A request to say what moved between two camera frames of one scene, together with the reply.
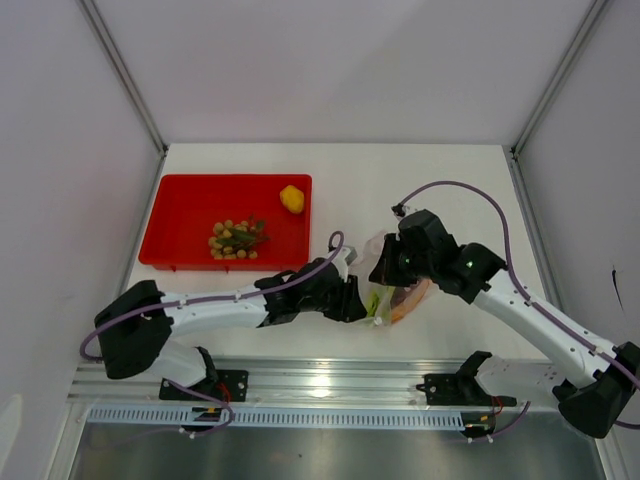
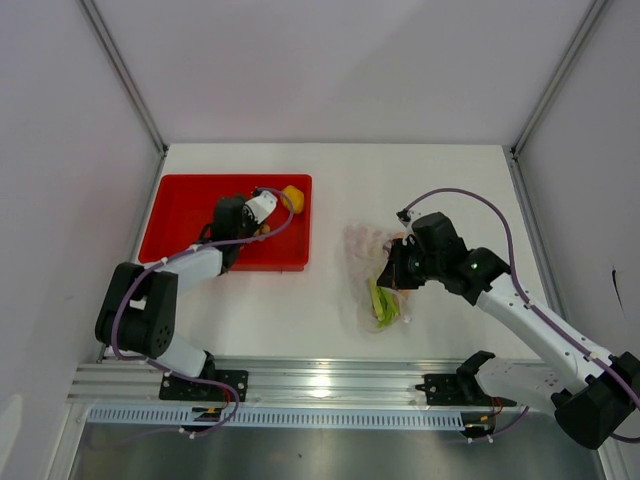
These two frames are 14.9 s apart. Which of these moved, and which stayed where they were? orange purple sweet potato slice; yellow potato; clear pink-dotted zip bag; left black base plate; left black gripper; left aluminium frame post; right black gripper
Moved: left black gripper; orange purple sweet potato slice; clear pink-dotted zip bag
Stayed: left aluminium frame post; yellow potato; right black gripper; left black base plate
